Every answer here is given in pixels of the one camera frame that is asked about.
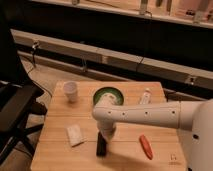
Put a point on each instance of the beige cylindrical end effector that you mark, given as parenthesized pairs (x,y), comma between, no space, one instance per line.
(107,137)

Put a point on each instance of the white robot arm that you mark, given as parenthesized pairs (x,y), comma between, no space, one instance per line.
(196,116)

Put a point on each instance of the green bowl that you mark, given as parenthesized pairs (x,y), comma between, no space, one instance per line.
(116,95)

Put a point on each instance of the white tube with cap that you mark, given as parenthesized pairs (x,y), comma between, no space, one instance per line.
(145,98)

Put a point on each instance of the white paper cup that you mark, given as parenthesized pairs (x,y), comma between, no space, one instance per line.
(70,90)

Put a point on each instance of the black office chair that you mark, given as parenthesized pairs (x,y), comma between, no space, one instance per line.
(18,96)

